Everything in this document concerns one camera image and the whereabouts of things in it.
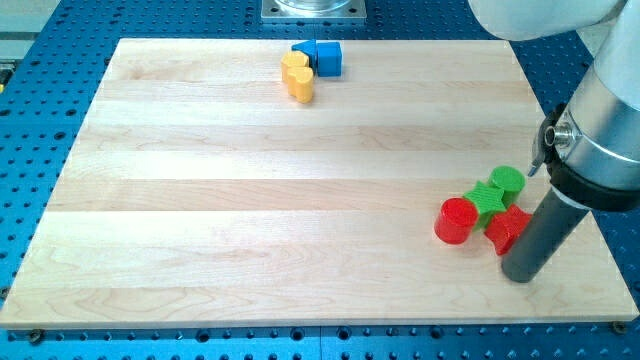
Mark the red cylinder block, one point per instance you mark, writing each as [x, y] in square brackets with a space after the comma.
[456, 219]

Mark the red star block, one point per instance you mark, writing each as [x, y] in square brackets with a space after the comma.
[505, 228]

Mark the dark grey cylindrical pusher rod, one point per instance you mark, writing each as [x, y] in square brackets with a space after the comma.
[552, 222]

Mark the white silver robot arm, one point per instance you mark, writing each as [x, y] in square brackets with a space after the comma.
[590, 146]

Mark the light wooden board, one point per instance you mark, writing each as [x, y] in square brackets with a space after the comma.
[198, 193]

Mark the yellow heart block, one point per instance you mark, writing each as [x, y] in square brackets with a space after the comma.
[300, 83]

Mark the yellow hexagon block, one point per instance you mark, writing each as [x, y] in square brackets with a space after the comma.
[292, 59]

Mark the blue cube block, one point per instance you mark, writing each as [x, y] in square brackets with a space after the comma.
[329, 59]

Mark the blue triangle block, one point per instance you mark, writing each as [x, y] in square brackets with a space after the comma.
[309, 48]

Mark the green star block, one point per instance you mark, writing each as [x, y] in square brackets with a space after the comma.
[487, 201]

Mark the green cylinder block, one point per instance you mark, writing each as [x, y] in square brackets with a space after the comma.
[508, 179]

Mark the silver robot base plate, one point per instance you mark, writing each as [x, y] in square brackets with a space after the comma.
[313, 10]

